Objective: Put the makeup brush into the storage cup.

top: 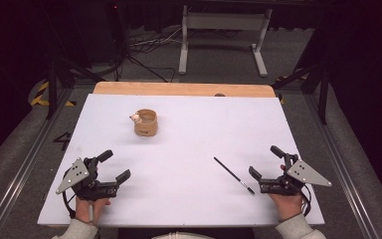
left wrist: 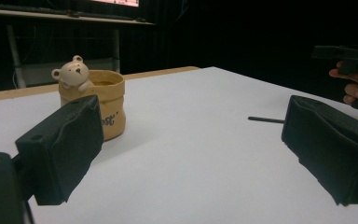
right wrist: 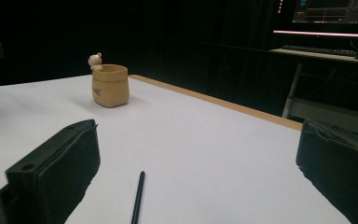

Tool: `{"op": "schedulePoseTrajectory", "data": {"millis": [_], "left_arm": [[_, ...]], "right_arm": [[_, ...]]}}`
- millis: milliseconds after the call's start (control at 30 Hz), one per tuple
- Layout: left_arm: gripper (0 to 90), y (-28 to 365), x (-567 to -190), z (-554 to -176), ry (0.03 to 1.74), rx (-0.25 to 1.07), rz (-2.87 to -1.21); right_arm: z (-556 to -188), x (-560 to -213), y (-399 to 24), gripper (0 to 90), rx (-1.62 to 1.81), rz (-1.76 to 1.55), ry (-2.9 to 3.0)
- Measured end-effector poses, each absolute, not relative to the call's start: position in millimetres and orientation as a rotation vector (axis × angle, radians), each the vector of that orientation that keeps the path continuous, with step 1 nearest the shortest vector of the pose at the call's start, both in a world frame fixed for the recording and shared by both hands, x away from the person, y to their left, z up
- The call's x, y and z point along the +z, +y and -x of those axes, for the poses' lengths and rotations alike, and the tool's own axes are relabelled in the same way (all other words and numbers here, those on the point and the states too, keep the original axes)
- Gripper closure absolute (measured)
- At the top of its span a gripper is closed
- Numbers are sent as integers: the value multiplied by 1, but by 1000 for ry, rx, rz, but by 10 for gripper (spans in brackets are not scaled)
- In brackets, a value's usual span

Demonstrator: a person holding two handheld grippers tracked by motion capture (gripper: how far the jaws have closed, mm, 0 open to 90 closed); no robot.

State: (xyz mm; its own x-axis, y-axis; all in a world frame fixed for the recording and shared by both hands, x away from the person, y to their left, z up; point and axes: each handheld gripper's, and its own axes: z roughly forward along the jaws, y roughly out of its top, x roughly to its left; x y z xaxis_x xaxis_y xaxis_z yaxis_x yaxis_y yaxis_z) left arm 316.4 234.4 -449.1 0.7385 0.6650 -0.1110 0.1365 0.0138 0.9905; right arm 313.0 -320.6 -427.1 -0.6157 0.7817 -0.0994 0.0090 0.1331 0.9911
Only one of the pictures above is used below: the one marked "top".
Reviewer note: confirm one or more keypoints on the white metal stand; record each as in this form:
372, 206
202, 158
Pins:
224, 21

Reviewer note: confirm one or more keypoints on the black equipment tower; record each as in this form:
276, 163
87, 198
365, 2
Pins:
117, 26

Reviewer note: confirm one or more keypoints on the aluminium floor rail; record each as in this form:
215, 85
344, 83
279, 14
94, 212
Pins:
26, 162
341, 159

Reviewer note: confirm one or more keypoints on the person's left hand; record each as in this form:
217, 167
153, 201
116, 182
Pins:
88, 209

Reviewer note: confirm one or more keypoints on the wooden cup with animal figure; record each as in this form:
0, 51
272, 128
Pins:
146, 126

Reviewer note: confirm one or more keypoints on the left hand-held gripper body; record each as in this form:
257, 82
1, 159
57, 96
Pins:
79, 176

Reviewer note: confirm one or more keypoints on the white table sheet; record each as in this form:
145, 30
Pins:
185, 149

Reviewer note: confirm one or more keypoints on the person's right hand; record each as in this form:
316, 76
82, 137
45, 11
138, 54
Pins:
288, 205

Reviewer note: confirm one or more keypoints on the person's torso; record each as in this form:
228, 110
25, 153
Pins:
185, 234

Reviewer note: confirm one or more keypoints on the black tripod stand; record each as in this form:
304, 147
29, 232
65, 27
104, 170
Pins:
52, 86
323, 93

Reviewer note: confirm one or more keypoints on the black pen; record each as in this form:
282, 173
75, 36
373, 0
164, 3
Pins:
233, 176

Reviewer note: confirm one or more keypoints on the yellow black floor tape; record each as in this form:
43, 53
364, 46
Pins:
39, 99

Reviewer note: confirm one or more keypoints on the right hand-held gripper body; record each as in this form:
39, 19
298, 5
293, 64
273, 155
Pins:
303, 174

